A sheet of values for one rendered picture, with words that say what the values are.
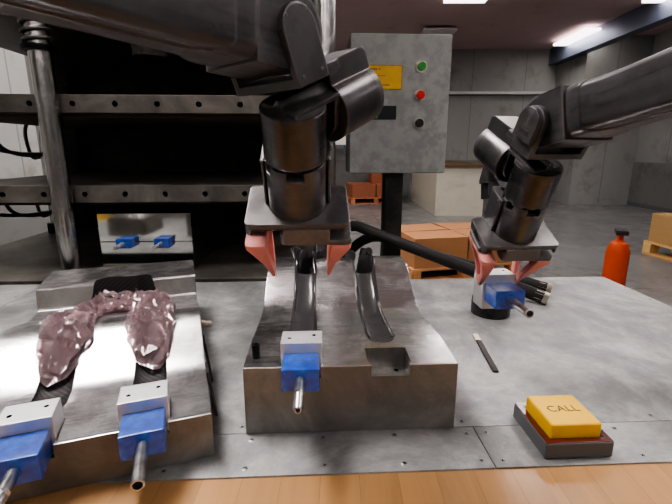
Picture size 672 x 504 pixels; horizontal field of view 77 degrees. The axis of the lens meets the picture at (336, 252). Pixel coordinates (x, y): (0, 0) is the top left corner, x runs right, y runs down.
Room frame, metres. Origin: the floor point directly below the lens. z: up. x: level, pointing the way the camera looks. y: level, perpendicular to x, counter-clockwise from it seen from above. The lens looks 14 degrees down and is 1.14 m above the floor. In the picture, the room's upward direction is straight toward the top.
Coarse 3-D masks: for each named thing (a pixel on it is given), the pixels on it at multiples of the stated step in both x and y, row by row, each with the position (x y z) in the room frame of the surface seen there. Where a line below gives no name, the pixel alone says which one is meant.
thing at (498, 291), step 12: (492, 276) 0.61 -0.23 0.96; (504, 276) 0.61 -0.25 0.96; (480, 288) 0.62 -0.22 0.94; (492, 288) 0.58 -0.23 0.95; (504, 288) 0.58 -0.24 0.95; (516, 288) 0.58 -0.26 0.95; (480, 300) 0.61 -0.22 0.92; (492, 300) 0.58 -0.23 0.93; (504, 300) 0.57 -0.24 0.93; (516, 300) 0.55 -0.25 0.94; (528, 312) 0.52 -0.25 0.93
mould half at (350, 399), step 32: (384, 256) 0.83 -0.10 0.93; (288, 288) 0.71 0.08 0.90; (320, 288) 0.71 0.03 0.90; (352, 288) 0.71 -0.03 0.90; (384, 288) 0.72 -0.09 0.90; (288, 320) 0.61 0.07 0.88; (320, 320) 0.61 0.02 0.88; (352, 320) 0.61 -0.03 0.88; (416, 320) 0.61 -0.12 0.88; (352, 352) 0.50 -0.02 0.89; (416, 352) 0.50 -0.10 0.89; (448, 352) 0.50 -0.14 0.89; (256, 384) 0.46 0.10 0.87; (320, 384) 0.46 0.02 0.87; (352, 384) 0.46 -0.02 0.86; (384, 384) 0.46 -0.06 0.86; (416, 384) 0.47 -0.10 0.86; (448, 384) 0.47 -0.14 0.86; (256, 416) 0.46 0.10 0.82; (288, 416) 0.46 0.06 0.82; (320, 416) 0.46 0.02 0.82; (352, 416) 0.46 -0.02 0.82; (384, 416) 0.46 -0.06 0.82; (416, 416) 0.47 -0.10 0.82; (448, 416) 0.47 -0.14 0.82
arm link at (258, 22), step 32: (0, 0) 0.23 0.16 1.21; (32, 0) 0.23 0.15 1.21; (64, 0) 0.24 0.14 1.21; (96, 0) 0.25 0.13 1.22; (128, 0) 0.26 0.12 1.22; (160, 0) 0.27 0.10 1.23; (192, 0) 0.29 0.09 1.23; (224, 0) 0.30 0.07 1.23; (256, 0) 0.32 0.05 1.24; (288, 0) 0.34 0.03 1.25; (96, 32) 0.27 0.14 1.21; (128, 32) 0.27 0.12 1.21; (160, 32) 0.28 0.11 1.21; (192, 32) 0.29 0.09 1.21; (224, 32) 0.30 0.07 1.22; (256, 32) 0.32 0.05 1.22; (320, 32) 0.36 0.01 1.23; (224, 64) 0.34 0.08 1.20; (256, 64) 0.33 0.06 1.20
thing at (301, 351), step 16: (288, 336) 0.48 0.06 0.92; (304, 336) 0.48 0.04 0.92; (320, 336) 0.48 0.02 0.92; (288, 352) 0.47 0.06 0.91; (304, 352) 0.47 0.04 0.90; (320, 352) 0.47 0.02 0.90; (288, 368) 0.43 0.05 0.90; (304, 368) 0.43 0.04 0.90; (320, 368) 0.47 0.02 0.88; (288, 384) 0.43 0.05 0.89; (304, 384) 0.41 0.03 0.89
